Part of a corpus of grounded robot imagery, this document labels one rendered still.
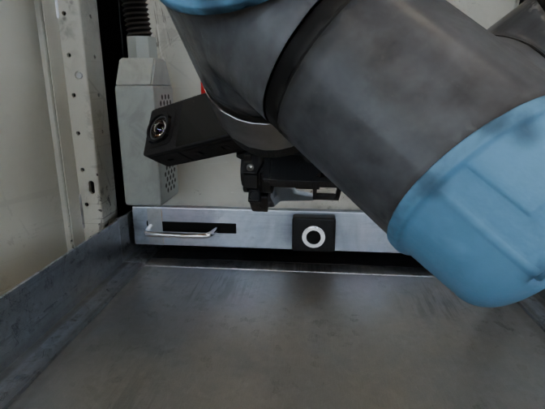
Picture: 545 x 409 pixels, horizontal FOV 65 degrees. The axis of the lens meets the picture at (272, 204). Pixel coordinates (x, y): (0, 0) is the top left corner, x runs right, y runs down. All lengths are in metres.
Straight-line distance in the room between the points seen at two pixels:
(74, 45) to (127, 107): 0.14
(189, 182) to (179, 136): 0.30
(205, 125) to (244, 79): 0.16
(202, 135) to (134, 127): 0.22
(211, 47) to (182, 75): 0.45
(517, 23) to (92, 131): 0.51
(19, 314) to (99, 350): 0.08
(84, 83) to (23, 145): 0.11
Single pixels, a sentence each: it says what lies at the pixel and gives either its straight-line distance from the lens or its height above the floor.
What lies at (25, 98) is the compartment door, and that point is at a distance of 0.64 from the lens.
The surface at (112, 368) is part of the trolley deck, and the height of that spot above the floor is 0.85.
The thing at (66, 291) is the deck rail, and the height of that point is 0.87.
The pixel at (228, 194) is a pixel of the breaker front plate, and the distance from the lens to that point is 0.63.
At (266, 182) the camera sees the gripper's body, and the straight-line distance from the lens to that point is 0.34.
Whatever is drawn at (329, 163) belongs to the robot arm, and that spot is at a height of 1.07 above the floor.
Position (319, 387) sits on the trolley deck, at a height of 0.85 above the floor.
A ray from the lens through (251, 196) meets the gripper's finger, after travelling 0.36.
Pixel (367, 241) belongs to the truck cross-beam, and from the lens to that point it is 0.63.
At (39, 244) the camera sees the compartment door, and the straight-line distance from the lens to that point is 0.66.
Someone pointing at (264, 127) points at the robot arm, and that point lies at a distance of 0.23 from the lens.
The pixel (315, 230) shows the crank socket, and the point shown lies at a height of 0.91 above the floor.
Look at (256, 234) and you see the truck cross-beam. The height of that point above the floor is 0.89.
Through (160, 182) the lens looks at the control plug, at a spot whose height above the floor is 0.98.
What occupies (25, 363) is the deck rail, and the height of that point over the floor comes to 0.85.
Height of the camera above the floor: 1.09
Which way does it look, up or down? 15 degrees down
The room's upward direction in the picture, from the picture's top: straight up
